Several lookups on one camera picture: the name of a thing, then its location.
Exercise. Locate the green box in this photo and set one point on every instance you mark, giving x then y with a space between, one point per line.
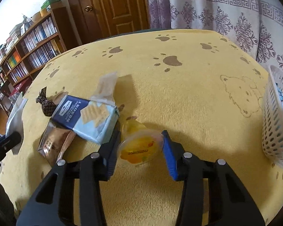
51 0

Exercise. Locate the white curtain with purple pattern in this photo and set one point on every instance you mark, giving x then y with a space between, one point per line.
214 4

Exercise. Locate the stack of books atop bookshelf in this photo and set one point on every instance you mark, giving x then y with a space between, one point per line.
14 35

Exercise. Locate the white and green snack packet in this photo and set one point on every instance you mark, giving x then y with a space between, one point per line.
15 117

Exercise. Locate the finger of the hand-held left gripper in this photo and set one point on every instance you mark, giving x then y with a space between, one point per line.
7 140

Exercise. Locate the brown snack packet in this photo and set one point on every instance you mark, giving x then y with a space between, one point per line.
51 141

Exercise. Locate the brass doorknob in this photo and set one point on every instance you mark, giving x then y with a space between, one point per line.
88 9

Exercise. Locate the rows of shelved books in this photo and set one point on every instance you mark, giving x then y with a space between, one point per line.
40 31

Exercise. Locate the dark patterned candy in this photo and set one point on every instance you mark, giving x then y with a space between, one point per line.
47 107

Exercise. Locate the brown wooden door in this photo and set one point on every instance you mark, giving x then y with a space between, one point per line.
118 7

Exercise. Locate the blue cracker packet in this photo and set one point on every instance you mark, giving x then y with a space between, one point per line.
85 115

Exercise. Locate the brown wooden bookshelf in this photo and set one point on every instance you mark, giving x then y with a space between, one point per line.
61 28

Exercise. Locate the white plastic basket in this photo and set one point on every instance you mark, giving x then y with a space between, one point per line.
273 122

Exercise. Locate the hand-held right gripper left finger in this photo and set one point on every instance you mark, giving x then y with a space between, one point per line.
112 160

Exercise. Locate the translucent wrapper packet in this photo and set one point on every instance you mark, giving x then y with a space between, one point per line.
105 87

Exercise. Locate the light-blue snack packet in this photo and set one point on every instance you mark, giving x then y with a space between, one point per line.
280 93

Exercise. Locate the yellow jelly cup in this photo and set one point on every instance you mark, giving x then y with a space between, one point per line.
136 150

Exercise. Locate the beige bowl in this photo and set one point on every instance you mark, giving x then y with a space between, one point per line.
36 16

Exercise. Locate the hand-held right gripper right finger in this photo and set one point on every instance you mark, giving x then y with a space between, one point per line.
169 157

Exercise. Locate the yellow jar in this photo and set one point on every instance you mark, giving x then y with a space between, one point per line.
43 12

